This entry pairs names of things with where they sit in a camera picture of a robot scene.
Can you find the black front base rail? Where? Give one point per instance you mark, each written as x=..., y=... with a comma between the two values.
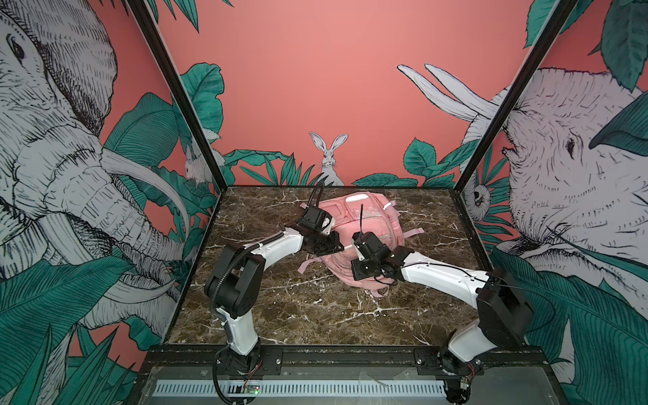
x=273, y=360

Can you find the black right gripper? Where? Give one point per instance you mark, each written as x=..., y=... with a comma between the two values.
x=356, y=267

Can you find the black right corner frame post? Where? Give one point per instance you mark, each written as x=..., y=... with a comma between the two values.
x=557, y=17

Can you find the black corner frame post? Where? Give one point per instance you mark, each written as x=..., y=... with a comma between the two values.
x=557, y=17
x=151, y=33

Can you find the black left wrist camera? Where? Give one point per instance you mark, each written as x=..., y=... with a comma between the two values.
x=316, y=220

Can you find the black left corner frame post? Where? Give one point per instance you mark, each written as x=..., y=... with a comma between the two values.
x=151, y=33

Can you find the white perforated vent strip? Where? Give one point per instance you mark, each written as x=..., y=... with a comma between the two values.
x=300, y=389

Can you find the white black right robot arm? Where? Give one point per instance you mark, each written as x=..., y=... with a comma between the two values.
x=504, y=314

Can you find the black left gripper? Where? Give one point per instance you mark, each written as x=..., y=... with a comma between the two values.
x=335, y=245

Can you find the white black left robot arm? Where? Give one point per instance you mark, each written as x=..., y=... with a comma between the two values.
x=234, y=285

